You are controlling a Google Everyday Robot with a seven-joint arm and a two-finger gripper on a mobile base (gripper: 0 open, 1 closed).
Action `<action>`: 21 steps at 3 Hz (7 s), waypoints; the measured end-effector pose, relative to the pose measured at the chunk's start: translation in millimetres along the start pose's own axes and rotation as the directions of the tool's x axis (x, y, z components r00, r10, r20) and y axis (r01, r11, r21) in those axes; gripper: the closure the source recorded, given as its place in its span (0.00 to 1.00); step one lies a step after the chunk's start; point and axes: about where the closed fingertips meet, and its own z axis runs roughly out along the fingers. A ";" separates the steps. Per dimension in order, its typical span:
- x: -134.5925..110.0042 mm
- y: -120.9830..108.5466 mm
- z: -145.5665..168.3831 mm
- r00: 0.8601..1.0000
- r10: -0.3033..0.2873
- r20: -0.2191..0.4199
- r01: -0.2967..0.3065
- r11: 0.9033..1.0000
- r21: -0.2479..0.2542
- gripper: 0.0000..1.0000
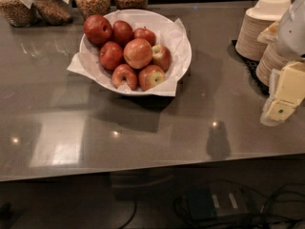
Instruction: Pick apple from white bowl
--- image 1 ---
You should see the black power adapter box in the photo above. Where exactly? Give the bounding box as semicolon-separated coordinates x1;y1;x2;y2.
186;185;249;221

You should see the red-yellow apple front right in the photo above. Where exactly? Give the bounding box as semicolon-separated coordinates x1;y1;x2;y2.
138;65;166;91

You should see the black floor cable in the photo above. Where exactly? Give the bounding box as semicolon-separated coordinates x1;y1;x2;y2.
173;178;305;229

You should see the dark red apple back left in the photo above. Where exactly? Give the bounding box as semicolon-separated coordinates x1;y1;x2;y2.
84;14;112;46

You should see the dark red apple back middle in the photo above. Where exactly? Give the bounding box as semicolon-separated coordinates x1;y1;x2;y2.
112;20;133;48

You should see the white bowl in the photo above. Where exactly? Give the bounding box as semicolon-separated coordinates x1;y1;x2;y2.
78;9;193;97

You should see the stack of paper bowls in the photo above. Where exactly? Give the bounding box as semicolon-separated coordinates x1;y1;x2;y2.
255;43;288;86
235;0;291;61

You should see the back stack of paper bowls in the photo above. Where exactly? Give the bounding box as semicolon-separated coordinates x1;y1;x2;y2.
235;0;291;61

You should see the red apple back right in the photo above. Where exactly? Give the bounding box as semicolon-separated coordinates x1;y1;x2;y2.
133;28;156;46

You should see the front stack of paper bowls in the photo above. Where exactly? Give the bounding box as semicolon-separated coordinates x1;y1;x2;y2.
255;43;288;86

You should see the red apple middle left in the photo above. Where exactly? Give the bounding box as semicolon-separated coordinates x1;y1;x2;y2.
99;41;123;71

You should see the white paper liner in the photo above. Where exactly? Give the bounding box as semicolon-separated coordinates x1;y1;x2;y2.
66;9;189;97

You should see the dark red apple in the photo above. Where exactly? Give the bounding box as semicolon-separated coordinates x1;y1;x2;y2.
112;20;133;48
84;14;112;46

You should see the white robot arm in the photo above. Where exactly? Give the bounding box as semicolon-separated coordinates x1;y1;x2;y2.
257;0;305;126

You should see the glass jar far left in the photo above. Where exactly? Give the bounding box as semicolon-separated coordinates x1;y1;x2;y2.
0;0;37;27

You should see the red-yellow apple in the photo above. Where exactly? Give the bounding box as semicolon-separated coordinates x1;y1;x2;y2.
152;44;172;72
138;65;166;91

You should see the red apple front left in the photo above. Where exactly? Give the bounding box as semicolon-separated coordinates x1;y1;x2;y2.
112;64;137;90

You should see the black mat under bowls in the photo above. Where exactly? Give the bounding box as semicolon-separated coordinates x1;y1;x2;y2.
234;50;269;97

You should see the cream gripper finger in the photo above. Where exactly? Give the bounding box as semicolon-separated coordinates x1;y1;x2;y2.
275;62;305;122
260;69;285;127

